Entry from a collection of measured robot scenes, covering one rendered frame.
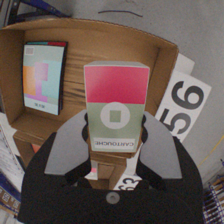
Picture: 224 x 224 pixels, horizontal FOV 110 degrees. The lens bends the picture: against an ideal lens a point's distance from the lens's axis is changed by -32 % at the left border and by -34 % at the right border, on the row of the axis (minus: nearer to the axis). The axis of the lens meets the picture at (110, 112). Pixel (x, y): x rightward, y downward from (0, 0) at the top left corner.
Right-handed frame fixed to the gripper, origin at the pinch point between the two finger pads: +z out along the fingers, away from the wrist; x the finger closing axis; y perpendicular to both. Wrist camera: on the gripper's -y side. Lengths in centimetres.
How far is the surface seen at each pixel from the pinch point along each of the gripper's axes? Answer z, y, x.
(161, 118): 8.0, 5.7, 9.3
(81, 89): 17.3, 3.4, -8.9
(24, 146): 12.1, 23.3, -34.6
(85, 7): 94, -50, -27
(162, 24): 94, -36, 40
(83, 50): 17.6, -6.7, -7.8
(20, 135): 9.7, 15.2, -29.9
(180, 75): 8.1, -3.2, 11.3
